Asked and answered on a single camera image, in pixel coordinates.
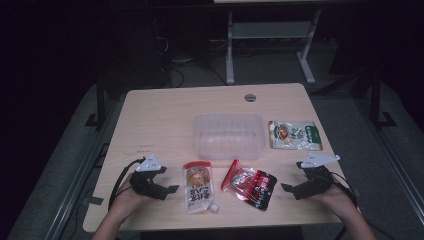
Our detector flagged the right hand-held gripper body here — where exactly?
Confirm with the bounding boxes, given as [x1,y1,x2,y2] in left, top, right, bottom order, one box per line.
[293,153,341,201]

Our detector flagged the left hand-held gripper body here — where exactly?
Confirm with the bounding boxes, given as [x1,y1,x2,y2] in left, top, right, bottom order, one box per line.
[129,153,169,201]

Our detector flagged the white spout pouch red top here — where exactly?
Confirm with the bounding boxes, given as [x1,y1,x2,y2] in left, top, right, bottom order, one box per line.
[182,161,220,215]

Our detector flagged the green and white food packet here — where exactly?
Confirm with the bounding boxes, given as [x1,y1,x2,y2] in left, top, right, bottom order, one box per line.
[268,120,324,152]

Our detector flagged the red and black snack packet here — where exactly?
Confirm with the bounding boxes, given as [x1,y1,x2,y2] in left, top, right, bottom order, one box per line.
[220,159,278,212]

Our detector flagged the clear plastic container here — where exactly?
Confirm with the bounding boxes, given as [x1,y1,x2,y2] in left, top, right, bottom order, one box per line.
[192,113,267,161]

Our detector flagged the person's left hand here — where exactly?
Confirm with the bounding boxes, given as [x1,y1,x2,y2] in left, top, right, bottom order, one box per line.
[111,175,153,218]

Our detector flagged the person's right hand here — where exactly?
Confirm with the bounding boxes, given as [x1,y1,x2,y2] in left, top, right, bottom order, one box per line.
[312,175,356,218]

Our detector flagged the grey tape strip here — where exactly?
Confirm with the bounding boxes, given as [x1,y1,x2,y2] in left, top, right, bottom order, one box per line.
[81,196,105,206]

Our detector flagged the black metal stand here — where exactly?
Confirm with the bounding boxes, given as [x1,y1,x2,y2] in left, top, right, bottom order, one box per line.
[84,74,108,131]
[368,68,398,130]

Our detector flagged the left hand-held gripper black cable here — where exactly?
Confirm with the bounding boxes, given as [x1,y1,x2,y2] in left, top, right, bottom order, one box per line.
[108,157,147,211]

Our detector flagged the hand-held gripper black cable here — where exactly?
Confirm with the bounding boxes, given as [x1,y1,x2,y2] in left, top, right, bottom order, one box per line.
[324,168,358,206]
[108,157,147,211]

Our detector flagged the right hand-held gripper black cable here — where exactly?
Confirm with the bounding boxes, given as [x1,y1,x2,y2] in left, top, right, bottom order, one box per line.
[324,168,358,206]

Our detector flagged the grey metal floor rail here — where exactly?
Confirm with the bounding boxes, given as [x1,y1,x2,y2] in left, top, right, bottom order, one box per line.
[44,99,125,240]
[353,96,424,218]

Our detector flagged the black floor cable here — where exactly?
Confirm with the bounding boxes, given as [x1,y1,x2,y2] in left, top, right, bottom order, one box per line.
[159,56,228,88]

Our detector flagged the white metal table frame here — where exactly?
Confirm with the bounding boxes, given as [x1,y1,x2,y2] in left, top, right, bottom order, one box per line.
[213,0,323,86]

